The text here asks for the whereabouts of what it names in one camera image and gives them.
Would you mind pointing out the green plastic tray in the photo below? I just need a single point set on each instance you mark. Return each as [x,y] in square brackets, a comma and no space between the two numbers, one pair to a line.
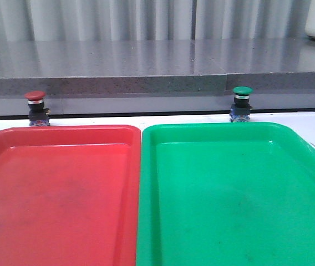
[226,194]

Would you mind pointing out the white pleated curtain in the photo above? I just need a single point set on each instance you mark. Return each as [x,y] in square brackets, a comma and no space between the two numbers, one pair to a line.
[150,20]

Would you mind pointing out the red plastic tray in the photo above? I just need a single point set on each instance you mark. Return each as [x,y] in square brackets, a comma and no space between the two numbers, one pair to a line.
[69,195]

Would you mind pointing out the red mushroom push button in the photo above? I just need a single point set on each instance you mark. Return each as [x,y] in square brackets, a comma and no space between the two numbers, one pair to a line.
[38,113]

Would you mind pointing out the grey stone counter slab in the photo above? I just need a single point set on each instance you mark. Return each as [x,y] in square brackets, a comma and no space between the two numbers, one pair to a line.
[156,67]

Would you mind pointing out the green mushroom push button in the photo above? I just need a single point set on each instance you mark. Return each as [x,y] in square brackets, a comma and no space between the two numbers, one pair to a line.
[241,108]

